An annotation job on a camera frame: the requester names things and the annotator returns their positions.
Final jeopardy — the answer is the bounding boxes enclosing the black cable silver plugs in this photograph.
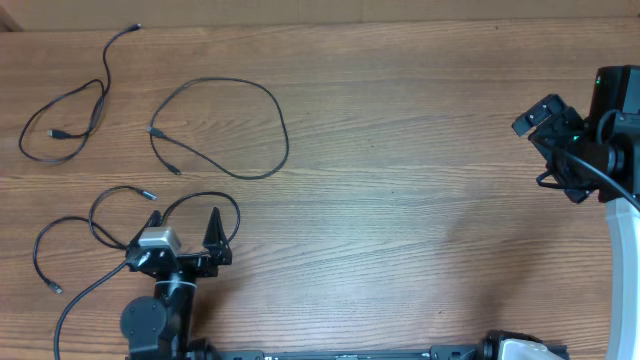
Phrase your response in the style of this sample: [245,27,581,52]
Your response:
[32,185,241,294]

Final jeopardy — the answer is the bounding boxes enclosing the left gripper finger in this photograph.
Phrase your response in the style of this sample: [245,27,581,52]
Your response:
[128,210,162,248]
[202,207,232,263]

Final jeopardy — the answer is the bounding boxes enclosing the black cable micro plug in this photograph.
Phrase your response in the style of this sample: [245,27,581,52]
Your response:
[145,76,291,182]

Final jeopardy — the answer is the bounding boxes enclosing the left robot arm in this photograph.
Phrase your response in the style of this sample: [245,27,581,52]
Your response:
[120,208,232,360]

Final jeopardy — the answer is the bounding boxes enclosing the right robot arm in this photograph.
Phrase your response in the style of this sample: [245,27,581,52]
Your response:
[512,65,639,359]

